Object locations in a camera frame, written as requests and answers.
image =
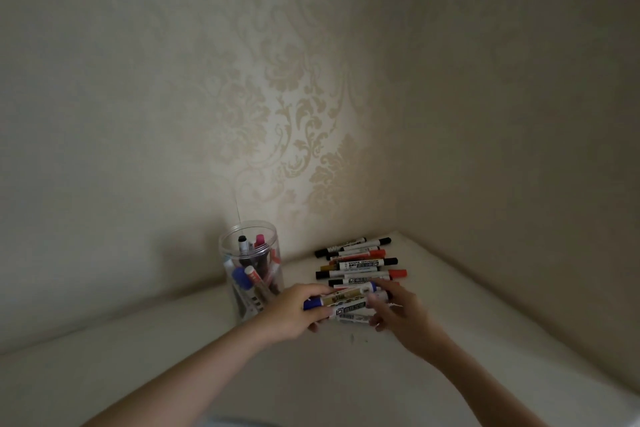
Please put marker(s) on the person's right hand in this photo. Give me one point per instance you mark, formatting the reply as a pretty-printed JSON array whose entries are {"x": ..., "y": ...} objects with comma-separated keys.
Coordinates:
[{"x": 407, "y": 321}]

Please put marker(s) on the person's left hand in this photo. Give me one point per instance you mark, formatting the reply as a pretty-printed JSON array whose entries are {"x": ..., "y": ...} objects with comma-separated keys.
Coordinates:
[{"x": 287, "y": 314}]

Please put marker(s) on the bundle of assorted markers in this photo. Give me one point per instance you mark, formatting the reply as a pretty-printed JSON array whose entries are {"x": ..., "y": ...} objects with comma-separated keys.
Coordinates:
[{"x": 250, "y": 281}]

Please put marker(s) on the black label white marker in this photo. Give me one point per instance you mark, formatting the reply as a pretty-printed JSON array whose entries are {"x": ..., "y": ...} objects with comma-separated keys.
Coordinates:
[{"x": 350, "y": 315}]

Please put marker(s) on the clear plastic jar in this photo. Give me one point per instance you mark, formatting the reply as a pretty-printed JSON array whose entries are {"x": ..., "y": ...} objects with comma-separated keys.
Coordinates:
[{"x": 230, "y": 291}]

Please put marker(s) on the row of assorted markers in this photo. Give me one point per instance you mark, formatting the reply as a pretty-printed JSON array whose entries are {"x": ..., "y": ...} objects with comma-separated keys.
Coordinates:
[{"x": 360, "y": 264}]

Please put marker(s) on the person's right forearm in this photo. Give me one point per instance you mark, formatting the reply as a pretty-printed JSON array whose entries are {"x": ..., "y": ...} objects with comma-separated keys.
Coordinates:
[{"x": 475, "y": 386}]

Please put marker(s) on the person's left forearm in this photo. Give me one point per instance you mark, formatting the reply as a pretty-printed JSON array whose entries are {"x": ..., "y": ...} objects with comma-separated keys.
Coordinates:
[{"x": 190, "y": 381}]

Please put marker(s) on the person's pale shirt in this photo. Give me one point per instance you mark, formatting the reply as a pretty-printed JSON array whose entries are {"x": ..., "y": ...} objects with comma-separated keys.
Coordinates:
[{"x": 240, "y": 422}]

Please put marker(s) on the white table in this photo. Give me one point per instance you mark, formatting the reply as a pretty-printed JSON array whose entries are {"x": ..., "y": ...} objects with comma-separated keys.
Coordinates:
[{"x": 325, "y": 381}]

